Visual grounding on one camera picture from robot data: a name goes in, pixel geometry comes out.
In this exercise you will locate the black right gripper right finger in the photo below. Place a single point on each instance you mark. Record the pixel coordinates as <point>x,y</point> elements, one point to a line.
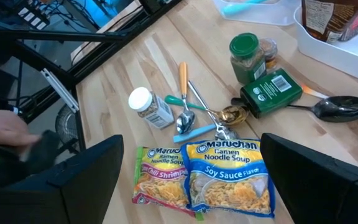
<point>315,186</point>

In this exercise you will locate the person's hand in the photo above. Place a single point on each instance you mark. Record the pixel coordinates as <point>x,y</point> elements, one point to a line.
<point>2,127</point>

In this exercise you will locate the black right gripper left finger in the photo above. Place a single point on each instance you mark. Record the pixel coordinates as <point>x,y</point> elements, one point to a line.
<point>73,193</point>

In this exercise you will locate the lime chili shrimp ramen packet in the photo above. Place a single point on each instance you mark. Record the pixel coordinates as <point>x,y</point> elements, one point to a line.
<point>160,180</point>

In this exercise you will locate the blue soy sauce ramen packet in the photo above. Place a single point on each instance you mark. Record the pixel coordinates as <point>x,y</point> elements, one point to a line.
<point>228,180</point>

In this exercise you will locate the black spoon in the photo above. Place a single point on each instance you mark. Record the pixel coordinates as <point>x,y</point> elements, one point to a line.
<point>340,109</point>

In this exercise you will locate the white metal rail bracket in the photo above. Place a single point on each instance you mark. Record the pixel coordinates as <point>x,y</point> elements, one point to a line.
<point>59,88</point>

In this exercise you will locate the white lid spice jar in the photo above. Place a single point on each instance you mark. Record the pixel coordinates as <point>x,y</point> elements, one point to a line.
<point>151,107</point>

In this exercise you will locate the black power strip white labels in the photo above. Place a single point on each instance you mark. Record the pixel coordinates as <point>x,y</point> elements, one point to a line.
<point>33,17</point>

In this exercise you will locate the green rectangular tin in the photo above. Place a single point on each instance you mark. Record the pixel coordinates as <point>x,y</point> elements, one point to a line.
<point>270,93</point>

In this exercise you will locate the white plastic bin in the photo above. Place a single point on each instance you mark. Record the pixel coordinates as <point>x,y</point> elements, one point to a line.
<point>337,56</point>

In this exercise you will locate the black metal table frame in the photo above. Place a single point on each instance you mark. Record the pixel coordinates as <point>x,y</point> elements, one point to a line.
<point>57,35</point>

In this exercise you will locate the small glass spice jar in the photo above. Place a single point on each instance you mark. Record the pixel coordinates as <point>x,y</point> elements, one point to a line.
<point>269,49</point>

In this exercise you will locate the green lid spice jar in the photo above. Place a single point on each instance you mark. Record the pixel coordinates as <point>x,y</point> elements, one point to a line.
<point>247,59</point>

